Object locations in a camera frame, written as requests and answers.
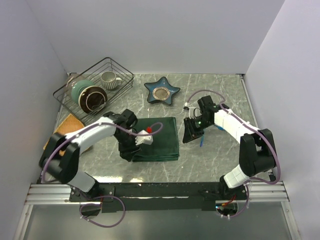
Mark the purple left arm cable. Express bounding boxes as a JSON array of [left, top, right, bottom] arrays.
[[41, 121, 165, 228]]

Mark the clear glass jar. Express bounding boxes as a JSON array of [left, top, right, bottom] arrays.
[[64, 73, 82, 98]]

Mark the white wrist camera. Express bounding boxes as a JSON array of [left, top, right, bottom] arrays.
[[183, 102, 201, 119], [135, 127, 153, 146]]

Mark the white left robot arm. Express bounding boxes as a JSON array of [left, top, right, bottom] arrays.
[[39, 109, 153, 201]]

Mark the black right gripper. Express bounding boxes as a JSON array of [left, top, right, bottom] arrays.
[[182, 115, 213, 144]]

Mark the aluminium frame rail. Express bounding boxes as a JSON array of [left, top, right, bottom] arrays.
[[248, 181, 290, 202]]

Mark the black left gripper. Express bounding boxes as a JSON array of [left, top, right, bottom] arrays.
[[114, 130, 142, 162]]

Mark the iridescent rainbow metal spoon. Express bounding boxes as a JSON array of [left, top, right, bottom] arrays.
[[199, 134, 205, 147]]

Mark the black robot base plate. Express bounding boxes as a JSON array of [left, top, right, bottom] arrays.
[[69, 182, 247, 213]]

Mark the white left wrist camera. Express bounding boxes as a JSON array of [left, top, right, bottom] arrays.
[[135, 127, 153, 146]]

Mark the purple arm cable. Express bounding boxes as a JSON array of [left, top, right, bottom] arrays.
[[41, 121, 165, 228], [184, 89, 280, 222]]

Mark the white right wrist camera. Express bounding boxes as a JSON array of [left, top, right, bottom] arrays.
[[183, 102, 201, 119]]

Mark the dark green cloth napkin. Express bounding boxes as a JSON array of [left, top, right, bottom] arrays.
[[118, 117, 180, 162]]

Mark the blue star-shaped ceramic dish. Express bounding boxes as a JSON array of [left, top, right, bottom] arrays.
[[144, 76, 181, 106]]

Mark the dark brown ceramic bowl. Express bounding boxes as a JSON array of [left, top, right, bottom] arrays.
[[78, 85, 108, 114]]

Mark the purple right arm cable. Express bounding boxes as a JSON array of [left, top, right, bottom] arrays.
[[184, 89, 280, 222]]

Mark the black wire dish rack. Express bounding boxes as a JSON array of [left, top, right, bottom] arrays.
[[53, 57, 134, 125]]

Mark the striped grey ceramic mug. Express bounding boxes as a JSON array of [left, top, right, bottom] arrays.
[[100, 71, 123, 91]]

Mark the orange woven fan-shaped mat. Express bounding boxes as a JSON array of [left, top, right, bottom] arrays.
[[42, 113, 93, 153]]

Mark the green ceramic bowl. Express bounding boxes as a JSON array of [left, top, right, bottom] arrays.
[[71, 79, 95, 104]]

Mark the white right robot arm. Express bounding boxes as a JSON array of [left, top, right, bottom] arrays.
[[182, 95, 277, 200]]

